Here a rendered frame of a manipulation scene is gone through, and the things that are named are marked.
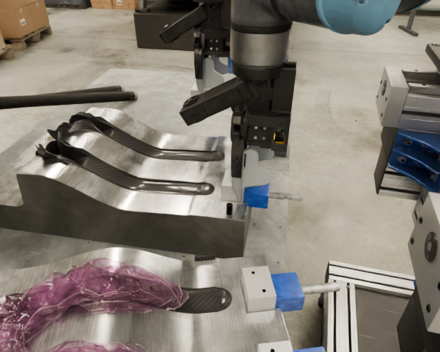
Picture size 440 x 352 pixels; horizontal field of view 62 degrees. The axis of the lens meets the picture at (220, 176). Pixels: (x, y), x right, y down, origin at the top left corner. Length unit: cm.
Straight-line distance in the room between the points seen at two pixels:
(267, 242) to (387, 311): 80
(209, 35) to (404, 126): 45
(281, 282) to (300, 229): 139
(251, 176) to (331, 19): 25
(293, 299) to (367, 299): 91
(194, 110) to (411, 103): 48
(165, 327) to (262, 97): 32
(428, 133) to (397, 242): 115
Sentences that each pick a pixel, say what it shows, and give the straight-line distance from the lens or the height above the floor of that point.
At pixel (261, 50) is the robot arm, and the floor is 114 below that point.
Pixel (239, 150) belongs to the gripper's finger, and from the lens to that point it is 51.
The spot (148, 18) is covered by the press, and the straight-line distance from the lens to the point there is 471.
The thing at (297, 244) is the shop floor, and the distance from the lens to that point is 181.
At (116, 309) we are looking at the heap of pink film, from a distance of 46.
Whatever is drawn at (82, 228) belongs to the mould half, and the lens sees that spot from 68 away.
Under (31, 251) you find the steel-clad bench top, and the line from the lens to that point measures 71.
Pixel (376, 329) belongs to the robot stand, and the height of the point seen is 21.
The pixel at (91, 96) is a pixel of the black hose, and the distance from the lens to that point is 112.
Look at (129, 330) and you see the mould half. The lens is 45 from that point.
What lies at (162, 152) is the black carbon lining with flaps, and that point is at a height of 88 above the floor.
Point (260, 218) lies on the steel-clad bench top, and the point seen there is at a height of 80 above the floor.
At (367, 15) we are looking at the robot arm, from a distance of 38.
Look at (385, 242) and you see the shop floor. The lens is 195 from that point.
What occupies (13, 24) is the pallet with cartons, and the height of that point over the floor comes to 30.
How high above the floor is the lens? 126
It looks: 35 degrees down
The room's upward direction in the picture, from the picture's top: straight up
